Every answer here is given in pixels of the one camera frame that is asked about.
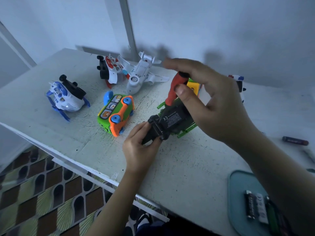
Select red white toy vehicle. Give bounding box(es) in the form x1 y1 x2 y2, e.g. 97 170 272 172
96 55 125 89

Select green orange toy car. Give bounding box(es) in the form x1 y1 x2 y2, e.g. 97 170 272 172
97 91 136 138

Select person's left hand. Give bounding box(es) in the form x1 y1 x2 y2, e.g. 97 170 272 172
122 121 163 177

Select white wooden table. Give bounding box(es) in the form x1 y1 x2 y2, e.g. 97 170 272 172
0 48 315 236

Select black red battery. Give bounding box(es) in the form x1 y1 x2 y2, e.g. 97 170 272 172
282 136 310 147

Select person's right forearm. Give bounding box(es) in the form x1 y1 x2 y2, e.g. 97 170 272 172
241 132 315 236

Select yellow orange toy car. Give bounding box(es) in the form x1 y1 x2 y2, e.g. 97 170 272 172
186 78 201 96

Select red screwdriver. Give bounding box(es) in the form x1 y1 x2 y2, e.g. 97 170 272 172
165 71 190 107

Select person's right hand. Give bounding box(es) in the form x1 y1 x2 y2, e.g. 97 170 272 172
162 58 259 151

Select person's left forearm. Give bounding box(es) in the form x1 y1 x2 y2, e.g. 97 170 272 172
86 170 146 236

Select person's dark trousers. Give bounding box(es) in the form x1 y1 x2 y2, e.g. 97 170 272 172
133 211 222 236

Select white blue toy vehicle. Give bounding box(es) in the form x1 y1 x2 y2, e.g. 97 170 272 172
46 74 91 122

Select dark green toy helicopter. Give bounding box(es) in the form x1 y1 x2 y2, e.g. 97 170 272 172
143 98 199 146

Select teal container lid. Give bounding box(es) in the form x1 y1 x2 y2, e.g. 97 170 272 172
227 169 296 236

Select white toy airplane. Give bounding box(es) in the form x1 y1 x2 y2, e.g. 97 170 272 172
117 51 170 95

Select pile of batteries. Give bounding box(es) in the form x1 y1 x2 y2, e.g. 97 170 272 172
244 189 291 236

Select black white toy car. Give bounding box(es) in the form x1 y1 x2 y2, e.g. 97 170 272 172
227 74 247 104

